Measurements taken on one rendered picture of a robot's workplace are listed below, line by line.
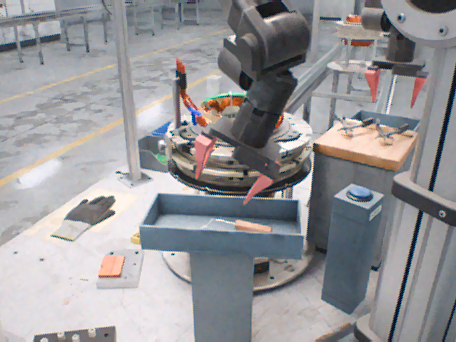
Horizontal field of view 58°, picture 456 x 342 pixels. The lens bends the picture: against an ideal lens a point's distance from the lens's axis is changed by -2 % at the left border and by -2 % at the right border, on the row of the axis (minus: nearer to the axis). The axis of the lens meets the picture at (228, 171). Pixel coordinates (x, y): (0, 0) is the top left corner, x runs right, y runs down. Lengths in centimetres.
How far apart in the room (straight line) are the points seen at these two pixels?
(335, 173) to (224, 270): 40
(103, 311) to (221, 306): 30
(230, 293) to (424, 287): 30
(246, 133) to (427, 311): 33
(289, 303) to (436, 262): 43
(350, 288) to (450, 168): 43
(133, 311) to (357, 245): 47
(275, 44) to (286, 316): 58
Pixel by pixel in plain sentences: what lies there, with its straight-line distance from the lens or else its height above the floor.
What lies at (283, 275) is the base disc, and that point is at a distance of 98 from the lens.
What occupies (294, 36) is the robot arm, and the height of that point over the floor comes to 134.
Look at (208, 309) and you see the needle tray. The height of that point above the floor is 89.
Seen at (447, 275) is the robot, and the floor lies 108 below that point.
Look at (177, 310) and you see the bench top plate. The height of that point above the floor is 78.
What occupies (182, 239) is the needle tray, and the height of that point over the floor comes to 105.
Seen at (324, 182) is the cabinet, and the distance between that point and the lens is 100.
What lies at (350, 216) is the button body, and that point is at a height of 100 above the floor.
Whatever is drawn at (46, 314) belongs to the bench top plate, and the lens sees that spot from 98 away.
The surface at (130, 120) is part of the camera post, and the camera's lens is 135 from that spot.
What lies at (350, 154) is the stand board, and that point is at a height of 106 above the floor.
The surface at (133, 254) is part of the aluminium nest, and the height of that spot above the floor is 80.
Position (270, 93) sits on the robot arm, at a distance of 57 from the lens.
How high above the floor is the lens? 142
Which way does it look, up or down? 26 degrees down
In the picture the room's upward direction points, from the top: straight up
